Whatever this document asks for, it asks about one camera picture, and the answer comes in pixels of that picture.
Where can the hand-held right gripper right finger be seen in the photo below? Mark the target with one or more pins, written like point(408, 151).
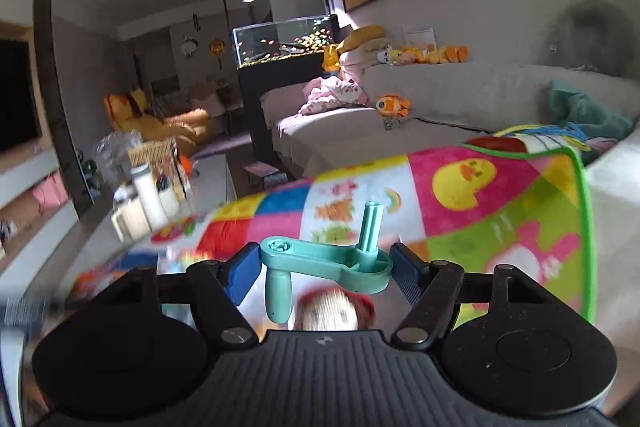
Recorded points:
point(406, 274)

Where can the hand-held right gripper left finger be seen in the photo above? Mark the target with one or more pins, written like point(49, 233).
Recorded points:
point(243, 273)

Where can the colourful printed blanket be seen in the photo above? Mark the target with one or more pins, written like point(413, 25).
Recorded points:
point(450, 227)

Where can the small patterned box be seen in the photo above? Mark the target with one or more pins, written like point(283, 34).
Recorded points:
point(265, 172)

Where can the white bottle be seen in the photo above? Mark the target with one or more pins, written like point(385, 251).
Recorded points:
point(149, 199)

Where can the white jug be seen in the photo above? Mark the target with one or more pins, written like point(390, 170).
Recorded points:
point(127, 219)

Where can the wicker basket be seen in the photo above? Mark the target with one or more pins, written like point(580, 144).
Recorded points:
point(152, 152)

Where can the small teal toy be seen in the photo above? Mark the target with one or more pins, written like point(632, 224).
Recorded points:
point(391, 123)

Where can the black fish tank cabinet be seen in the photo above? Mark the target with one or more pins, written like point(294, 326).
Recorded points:
point(260, 107)

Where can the orange clownfish plush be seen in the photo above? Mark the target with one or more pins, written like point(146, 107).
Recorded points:
point(392, 105)

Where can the clear plastic bag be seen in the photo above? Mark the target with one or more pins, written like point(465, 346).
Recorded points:
point(115, 152)

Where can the yellow bear plush chair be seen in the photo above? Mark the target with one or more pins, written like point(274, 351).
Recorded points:
point(150, 122)

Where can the grey sofa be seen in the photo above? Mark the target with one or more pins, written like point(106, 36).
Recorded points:
point(450, 92)

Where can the pink clothes pile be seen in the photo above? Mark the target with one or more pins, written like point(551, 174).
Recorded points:
point(332, 94)

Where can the row of yellow plush toys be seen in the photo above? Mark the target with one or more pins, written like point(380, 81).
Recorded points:
point(435, 55)

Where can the beige pillow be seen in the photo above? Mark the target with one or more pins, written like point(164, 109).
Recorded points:
point(360, 57)

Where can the orange plush toy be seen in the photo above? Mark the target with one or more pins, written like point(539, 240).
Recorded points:
point(331, 59)

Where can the glass fish tank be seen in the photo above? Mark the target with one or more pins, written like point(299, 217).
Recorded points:
point(285, 42)

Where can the teal cloth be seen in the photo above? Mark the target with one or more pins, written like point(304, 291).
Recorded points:
point(580, 112)

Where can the yellow pillow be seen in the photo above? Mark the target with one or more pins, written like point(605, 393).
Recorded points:
point(365, 36)

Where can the black television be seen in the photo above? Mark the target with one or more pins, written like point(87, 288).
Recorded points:
point(17, 97)

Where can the grey covered fan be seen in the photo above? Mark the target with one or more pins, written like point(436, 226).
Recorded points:
point(590, 37)

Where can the orange wall decoration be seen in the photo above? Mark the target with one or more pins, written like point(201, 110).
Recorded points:
point(216, 48)

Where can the white wall decoration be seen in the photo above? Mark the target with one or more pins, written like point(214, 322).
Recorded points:
point(188, 46)

